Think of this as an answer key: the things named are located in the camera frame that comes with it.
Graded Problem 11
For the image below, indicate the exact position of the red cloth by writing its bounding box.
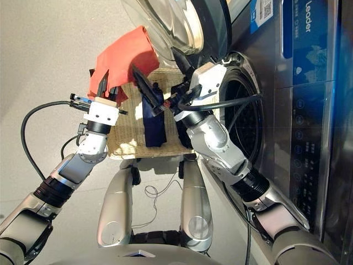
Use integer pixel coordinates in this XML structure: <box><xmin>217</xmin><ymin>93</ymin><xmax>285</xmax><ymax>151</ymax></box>
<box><xmin>87</xmin><ymin>25</ymin><xmax>161</xmax><ymax>107</ymax></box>

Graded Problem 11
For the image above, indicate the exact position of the navy blue cloth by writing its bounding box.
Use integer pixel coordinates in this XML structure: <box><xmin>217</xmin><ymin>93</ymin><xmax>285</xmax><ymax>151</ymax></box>
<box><xmin>140</xmin><ymin>82</ymin><xmax>169</xmax><ymax>148</ymax></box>

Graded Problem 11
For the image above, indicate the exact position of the black cloth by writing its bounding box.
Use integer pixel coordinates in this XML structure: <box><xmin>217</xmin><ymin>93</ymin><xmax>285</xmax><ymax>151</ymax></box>
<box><xmin>170</xmin><ymin>82</ymin><xmax>197</xmax><ymax>150</ymax></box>

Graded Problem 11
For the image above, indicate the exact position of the pale woven basket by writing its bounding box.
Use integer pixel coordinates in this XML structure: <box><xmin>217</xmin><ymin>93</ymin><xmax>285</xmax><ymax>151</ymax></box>
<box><xmin>107</xmin><ymin>67</ymin><xmax>197</xmax><ymax>161</ymax></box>

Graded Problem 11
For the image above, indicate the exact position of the round washing machine door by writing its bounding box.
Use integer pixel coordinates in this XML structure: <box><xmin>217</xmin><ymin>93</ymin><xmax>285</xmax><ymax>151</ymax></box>
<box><xmin>120</xmin><ymin>0</ymin><xmax>233</xmax><ymax>63</ymax></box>

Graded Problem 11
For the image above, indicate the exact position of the blue QR code label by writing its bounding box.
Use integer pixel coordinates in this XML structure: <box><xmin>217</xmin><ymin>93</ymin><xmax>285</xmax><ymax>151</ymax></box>
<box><xmin>250</xmin><ymin>0</ymin><xmax>277</xmax><ymax>35</ymax></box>

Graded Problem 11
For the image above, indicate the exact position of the silver robot leg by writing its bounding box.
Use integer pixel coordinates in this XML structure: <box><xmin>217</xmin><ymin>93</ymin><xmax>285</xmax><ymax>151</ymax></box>
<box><xmin>97</xmin><ymin>165</ymin><xmax>139</xmax><ymax>248</ymax></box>
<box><xmin>179</xmin><ymin>160</ymin><xmax>214</xmax><ymax>251</ymax></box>

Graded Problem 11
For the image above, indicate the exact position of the blue Leader brand sticker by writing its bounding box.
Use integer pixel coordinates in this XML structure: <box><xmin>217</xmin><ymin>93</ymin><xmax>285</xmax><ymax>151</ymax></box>
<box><xmin>281</xmin><ymin>0</ymin><xmax>339</xmax><ymax>86</ymax></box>

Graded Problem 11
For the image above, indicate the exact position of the grey robot torso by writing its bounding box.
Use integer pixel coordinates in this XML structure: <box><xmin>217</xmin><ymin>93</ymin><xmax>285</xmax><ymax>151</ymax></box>
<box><xmin>49</xmin><ymin>230</ymin><xmax>219</xmax><ymax>265</ymax></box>

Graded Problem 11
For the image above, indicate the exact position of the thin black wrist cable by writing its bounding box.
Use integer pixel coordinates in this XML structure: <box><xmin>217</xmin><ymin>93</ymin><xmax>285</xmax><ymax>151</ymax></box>
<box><xmin>60</xmin><ymin>123</ymin><xmax>89</xmax><ymax>161</ymax></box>

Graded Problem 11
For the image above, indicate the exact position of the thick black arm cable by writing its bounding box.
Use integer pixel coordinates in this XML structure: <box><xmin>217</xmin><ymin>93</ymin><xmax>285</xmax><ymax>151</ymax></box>
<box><xmin>177</xmin><ymin>86</ymin><xmax>263</xmax><ymax>265</ymax></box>
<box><xmin>21</xmin><ymin>100</ymin><xmax>92</xmax><ymax>181</ymax></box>

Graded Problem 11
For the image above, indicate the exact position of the thin floor cable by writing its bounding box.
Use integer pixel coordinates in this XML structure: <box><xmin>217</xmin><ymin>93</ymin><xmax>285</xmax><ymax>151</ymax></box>
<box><xmin>131</xmin><ymin>172</ymin><xmax>183</xmax><ymax>229</ymax></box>

